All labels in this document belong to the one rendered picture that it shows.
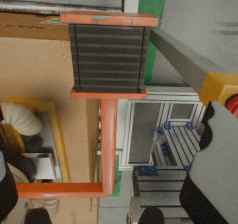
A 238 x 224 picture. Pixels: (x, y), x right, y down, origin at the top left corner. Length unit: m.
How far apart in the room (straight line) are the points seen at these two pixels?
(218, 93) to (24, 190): 0.40
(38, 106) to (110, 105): 0.21
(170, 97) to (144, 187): 0.70
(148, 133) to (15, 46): 1.23
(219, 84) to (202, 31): 1.08
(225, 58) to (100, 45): 1.45
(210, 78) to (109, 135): 0.25
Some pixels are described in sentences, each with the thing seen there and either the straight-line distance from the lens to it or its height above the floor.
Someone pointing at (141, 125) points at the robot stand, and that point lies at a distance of 1.38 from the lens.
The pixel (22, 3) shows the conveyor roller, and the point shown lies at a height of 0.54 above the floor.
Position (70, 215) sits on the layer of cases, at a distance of 1.74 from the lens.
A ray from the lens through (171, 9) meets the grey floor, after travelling 1.33.
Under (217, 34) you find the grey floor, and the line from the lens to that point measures 1.49.
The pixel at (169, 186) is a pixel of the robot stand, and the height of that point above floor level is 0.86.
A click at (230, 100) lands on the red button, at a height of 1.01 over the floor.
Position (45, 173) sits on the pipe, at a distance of 0.48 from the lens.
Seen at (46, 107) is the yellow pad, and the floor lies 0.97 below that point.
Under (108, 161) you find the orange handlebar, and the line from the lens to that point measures 0.28.
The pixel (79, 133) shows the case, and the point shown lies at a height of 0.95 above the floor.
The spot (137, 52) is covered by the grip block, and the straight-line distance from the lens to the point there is 0.17.
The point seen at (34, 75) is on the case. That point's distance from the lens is 0.38.
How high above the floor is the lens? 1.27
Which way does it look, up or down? 58 degrees down
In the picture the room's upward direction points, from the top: 177 degrees clockwise
